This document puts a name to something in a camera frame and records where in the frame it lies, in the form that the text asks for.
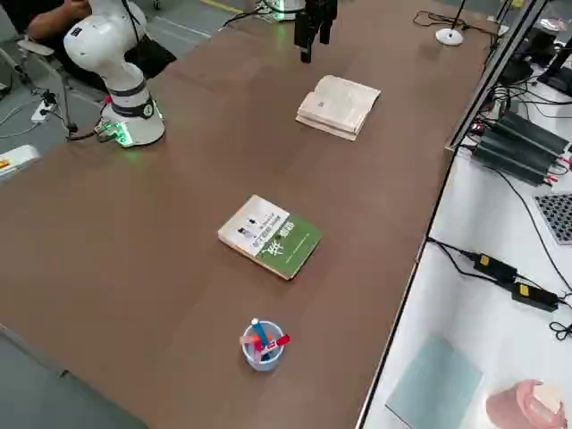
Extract aluminium frame post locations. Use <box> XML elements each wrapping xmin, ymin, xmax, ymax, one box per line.
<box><xmin>444</xmin><ymin>0</ymin><xmax>553</xmax><ymax>153</ymax></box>

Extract white desk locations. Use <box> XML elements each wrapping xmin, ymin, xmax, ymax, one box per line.
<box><xmin>486</xmin><ymin>13</ymin><xmax>572</xmax><ymax>153</ymax></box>
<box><xmin>355</xmin><ymin>147</ymin><xmax>572</xmax><ymax>429</ymax></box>

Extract green and white book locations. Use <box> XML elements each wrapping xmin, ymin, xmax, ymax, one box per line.
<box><xmin>217</xmin><ymin>194</ymin><xmax>324</xmax><ymax>282</ymax></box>

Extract red marker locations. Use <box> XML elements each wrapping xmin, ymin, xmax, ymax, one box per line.
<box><xmin>263</xmin><ymin>333</ymin><xmax>291</xmax><ymax>352</ymax></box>

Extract grey chair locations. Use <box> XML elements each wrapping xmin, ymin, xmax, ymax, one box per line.
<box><xmin>0</xmin><ymin>38</ymin><xmax>80</xmax><ymax>135</ymax></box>

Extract white power strip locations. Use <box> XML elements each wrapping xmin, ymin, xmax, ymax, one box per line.
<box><xmin>29</xmin><ymin>100</ymin><xmax>57</xmax><ymax>122</ymax></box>

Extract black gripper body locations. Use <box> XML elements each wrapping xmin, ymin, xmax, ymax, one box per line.
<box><xmin>305</xmin><ymin>0</ymin><xmax>337</xmax><ymax>26</ymax></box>

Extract pink plastic container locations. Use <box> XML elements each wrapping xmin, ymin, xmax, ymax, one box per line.
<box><xmin>485</xmin><ymin>378</ymin><xmax>567</xmax><ymax>429</ymax></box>

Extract paperback book cream pages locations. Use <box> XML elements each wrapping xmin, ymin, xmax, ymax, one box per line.
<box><xmin>294</xmin><ymin>74</ymin><xmax>383</xmax><ymax>142</ymax></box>

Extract black base cable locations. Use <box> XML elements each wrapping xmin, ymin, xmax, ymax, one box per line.
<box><xmin>66</xmin><ymin>96</ymin><xmax>113</xmax><ymax>143</ymax></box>
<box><xmin>218</xmin><ymin>8</ymin><xmax>269</xmax><ymax>32</ymax></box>

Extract black finned power supply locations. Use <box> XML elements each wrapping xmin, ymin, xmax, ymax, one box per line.
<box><xmin>472</xmin><ymin>129</ymin><xmax>565</xmax><ymax>187</ymax></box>
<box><xmin>493</xmin><ymin>111</ymin><xmax>572</xmax><ymax>157</ymax></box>

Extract black lamp cable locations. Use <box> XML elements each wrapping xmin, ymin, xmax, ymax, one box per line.
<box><xmin>413</xmin><ymin>11</ymin><xmax>501</xmax><ymax>50</ymax></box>

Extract pale blue pen cup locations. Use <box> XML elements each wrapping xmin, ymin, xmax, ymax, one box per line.
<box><xmin>242</xmin><ymin>320</ymin><xmax>286</xmax><ymax>373</ymax></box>

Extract person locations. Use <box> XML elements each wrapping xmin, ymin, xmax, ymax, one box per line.
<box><xmin>26</xmin><ymin>0</ymin><xmax>180</xmax><ymax>95</ymax></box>

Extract perforated metal plate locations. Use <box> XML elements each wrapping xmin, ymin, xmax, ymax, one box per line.
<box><xmin>534</xmin><ymin>192</ymin><xmax>572</xmax><ymax>246</ymax></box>

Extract blue pen white cap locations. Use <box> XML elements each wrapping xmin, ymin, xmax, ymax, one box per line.
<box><xmin>251</xmin><ymin>317</ymin><xmax>269</xmax><ymax>348</ymax></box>

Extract white desk lamp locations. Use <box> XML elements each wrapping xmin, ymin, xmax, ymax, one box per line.
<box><xmin>435</xmin><ymin>0</ymin><xmax>468</xmax><ymax>46</ymax></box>

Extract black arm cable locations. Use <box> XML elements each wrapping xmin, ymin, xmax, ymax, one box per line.
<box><xmin>119</xmin><ymin>0</ymin><xmax>148</xmax><ymax>50</ymax></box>

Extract black computer monitor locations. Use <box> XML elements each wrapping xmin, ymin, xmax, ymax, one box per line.
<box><xmin>535</xmin><ymin>33</ymin><xmax>572</xmax><ymax>97</ymax></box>

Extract white box orange label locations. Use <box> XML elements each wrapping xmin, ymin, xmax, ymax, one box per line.
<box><xmin>0</xmin><ymin>145</ymin><xmax>42</xmax><ymax>182</ymax></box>

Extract pale teal sheet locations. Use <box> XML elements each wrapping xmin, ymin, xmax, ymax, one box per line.
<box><xmin>384</xmin><ymin>334</ymin><xmax>485</xmax><ymax>429</ymax></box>

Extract pink pen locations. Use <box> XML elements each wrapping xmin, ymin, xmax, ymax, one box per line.
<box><xmin>240</xmin><ymin>335</ymin><xmax>263</xmax><ymax>361</ymax></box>

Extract black adapter yellow label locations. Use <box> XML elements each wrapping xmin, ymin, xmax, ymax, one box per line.
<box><xmin>510</xmin><ymin>281</ymin><xmax>559</xmax><ymax>313</ymax></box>
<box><xmin>473</xmin><ymin>252</ymin><xmax>518</xmax><ymax>283</ymax></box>

